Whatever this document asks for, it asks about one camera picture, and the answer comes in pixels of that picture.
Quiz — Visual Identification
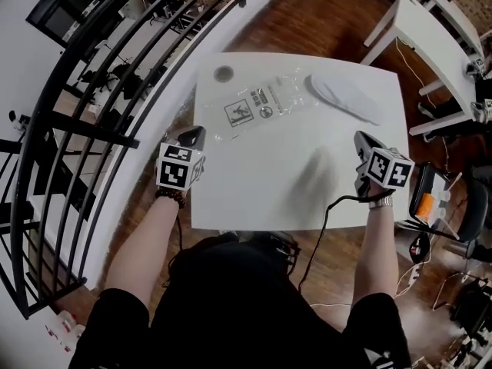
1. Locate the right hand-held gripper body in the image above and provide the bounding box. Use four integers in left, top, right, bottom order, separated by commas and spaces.
354, 146, 415, 198

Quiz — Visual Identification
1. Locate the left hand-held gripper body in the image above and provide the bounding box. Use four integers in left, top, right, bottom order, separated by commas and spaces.
155, 141, 207, 190

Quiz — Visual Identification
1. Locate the white slipper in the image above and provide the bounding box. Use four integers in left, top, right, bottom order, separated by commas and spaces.
304, 73, 384, 127

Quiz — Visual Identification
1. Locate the clear plastic packaging bag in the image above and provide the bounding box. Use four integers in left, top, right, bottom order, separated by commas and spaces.
191, 69, 320, 144

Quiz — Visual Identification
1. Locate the person's right forearm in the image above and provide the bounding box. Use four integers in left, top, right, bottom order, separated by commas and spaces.
351, 205, 401, 307

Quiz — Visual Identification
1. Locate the person's left forearm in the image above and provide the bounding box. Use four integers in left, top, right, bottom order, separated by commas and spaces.
103, 200, 181, 311

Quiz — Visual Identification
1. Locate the person's right hand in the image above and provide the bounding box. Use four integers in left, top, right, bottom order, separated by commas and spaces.
367, 181, 395, 202

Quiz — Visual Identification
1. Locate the silver wristwatch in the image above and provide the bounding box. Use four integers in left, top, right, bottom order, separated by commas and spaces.
367, 197, 395, 210

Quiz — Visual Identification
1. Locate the orange packet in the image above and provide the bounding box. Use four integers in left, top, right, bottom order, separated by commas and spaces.
417, 192, 436, 219

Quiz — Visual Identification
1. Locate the round grey table grommet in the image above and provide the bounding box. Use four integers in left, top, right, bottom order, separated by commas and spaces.
213, 65, 235, 83

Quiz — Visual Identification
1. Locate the black folding chair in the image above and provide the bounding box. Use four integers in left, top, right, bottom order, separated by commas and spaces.
407, 161, 492, 245

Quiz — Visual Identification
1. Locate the white power strip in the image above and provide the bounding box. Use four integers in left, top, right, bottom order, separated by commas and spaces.
406, 264, 423, 286

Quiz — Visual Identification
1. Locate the long white table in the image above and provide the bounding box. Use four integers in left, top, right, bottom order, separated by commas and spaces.
361, 0, 484, 138

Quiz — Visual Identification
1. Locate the person's black clothing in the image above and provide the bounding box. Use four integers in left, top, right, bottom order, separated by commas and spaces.
71, 231, 412, 369

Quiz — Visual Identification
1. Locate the black cabinet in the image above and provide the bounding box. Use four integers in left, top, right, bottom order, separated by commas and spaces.
25, 0, 108, 49

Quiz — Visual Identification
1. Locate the row of white bottles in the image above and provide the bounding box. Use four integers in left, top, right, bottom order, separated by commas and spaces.
45, 310, 86, 355

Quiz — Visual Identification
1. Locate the brown beaded bracelet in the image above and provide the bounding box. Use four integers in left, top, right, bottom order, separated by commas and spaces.
154, 187, 188, 210

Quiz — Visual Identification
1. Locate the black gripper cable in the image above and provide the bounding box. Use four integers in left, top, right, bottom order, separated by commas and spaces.
298, 190, 393, 291

